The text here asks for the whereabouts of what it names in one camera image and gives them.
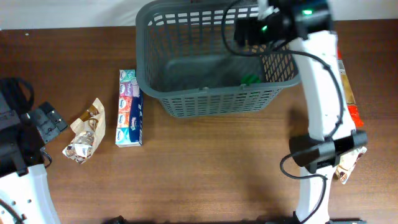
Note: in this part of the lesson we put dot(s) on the Kleenex tissue multipack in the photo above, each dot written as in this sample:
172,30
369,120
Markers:
130,111

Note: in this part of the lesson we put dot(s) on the orange pasta package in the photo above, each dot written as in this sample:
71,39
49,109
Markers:
349,96

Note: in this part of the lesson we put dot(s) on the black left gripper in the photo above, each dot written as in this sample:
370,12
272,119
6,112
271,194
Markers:
48,117

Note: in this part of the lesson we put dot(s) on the green round cup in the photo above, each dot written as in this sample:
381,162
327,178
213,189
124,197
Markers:
250,79

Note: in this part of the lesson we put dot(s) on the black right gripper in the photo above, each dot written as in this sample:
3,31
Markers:
255,37

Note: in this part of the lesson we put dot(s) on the grey plastic basket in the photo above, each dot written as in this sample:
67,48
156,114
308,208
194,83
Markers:
185,59

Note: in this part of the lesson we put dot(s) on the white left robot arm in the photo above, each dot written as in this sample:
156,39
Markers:
25,130

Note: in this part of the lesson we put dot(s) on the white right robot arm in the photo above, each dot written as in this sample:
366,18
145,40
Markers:
304,30

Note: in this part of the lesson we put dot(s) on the beige snack bag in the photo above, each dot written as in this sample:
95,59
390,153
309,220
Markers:
347,163
89,131

